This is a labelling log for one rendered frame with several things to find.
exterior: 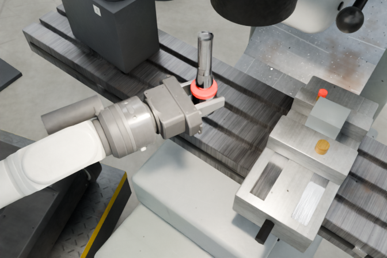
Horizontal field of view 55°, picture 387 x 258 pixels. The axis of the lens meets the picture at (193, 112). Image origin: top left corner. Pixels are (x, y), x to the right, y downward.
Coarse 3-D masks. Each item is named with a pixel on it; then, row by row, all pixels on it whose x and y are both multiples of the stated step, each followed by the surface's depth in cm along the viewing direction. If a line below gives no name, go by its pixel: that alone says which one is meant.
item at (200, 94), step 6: (192, 84) 65; (216, 84) 65; (192, 90) 65; (198, 90) 64; (204, 90) 64; (210, 90) 64; (216, 90) 65; (198, 96) 64; (204, 96) 64; (210, 96) 64
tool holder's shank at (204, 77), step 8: (200, 32) 57; (208, 32) 57; (200, 40) 56; (208, 40) 56; (200, 48) 57; (208, 48) 57; (200, 56) 58; (208, 56) 58; (200, 64) 60; (208, 64) 60; (200, 72) 61; (208, 72) 61; (200, 80) 62; (208, 80) 62; (200, 88) 64; (208, 88) 65
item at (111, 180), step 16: (16, 144) 148; (112, 176) 139; (96, 192) 135; (112, 192) 135; (128, 192) 151; (80, 208) 131; (96, 208) 131; (112, 208) 138; (80, 224) 128; (96, 224) 128; (112, 224) 143; (64, 240) 125; (80, 240) 125; (96, 240) 131; (48, 256) 122; (64, 256) 122; (80, 256) 122
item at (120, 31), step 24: (72, 0) 88; (96, 0) 81; (120, 0) 81; (144, 0) 83; (72, 24) 98; (96, 24) 87; (120, 24) 82; (144, 24) 88; (96, 48) 96; (120, 48) 86; (144, 48) 93
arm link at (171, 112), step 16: (160, 80) 67; (176, 80) 66; (144, 96) 65; (160, 96) 64; (176, 96) 63; (128, 112) 59; (144, 112) 60; (160, 112) 62; (176, 112) 62; (192, 112) 61; (128, 128) 59; (144, 128) 60; (160, 128) 62; (176, 128) 63; (192, 128) 62; (144, 144) 61
